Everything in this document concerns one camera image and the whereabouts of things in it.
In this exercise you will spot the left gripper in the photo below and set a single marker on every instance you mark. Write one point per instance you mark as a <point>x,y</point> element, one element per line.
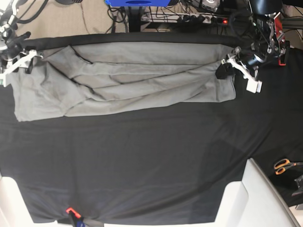
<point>246,60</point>

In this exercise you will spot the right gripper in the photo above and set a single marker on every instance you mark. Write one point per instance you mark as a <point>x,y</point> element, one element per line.
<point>11,47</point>

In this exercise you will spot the grey T-shirt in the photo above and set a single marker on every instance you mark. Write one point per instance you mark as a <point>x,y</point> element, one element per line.
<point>111,78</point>

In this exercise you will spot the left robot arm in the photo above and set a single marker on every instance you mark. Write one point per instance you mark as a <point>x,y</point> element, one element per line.
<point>268,42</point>

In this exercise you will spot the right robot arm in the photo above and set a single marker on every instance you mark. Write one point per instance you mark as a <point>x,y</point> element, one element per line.
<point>9,22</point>

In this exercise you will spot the red black clamp right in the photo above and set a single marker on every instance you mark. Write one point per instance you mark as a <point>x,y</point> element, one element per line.
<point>284,52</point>

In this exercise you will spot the red black clamp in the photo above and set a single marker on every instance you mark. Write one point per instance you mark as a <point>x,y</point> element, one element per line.
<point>76,219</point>
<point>284,52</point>

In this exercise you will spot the white power strip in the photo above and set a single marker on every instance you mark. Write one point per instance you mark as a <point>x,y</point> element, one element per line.
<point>171,17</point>

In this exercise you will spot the black metal stand column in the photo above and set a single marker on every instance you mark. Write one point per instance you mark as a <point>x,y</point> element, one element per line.
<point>134,18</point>

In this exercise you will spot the blue plastic box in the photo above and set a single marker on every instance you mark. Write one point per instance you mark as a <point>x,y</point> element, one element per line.
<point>137,3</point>

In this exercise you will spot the black table cloth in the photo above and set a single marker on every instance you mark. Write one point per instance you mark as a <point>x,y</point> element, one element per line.
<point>157,166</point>

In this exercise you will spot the white base housing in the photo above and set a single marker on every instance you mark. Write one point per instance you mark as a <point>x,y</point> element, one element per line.
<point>13,211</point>
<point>253,202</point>

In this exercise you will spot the red black clamp bottom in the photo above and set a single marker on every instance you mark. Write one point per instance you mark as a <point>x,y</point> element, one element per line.
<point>76,219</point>

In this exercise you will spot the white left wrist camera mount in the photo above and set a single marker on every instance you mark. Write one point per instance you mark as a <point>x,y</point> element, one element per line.
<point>254,85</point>

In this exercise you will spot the orange handled scissors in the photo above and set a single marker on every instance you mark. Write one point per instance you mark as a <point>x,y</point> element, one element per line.
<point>284,164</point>

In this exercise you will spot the small black metal bracket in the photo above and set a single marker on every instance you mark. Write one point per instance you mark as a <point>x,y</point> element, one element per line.
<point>299,183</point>

